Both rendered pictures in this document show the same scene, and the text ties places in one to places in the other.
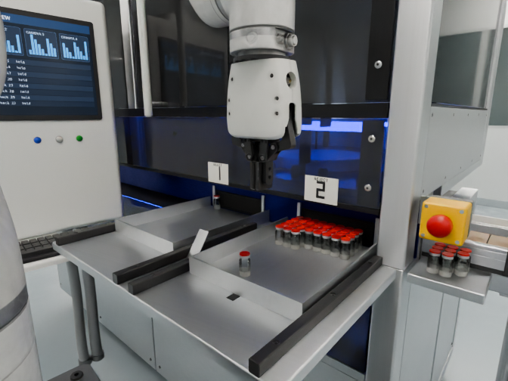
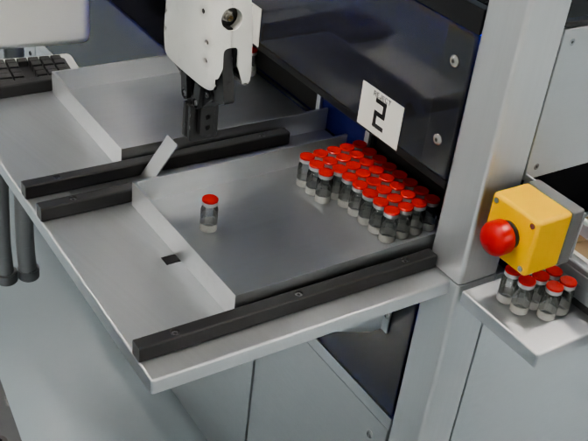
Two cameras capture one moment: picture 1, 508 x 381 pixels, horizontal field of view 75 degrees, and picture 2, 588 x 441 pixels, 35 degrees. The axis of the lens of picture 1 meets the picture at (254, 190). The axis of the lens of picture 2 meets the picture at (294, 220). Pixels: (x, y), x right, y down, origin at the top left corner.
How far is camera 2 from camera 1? 0.57 m
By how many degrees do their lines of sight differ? 23
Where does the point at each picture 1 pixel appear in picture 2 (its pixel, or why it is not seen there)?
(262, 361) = (145, 346)
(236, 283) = (178, 242)
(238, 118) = (172, 41)
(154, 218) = (124, 76)
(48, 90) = not seen: outside the picture
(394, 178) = (471, 139)
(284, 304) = (220, 289)
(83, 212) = (15, 23)
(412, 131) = (504, 73)
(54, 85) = not seen: outside the picture
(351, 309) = (318, 320)
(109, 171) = not seen: outside the picture
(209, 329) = (115, 294)
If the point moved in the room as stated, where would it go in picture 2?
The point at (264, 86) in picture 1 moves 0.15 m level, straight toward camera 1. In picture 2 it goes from (196, 20) to (119, 81)
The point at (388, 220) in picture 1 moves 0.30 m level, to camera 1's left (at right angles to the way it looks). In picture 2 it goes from (453, 201) to (215, 143)
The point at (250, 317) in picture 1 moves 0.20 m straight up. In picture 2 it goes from (175, 293) to (183, 138)
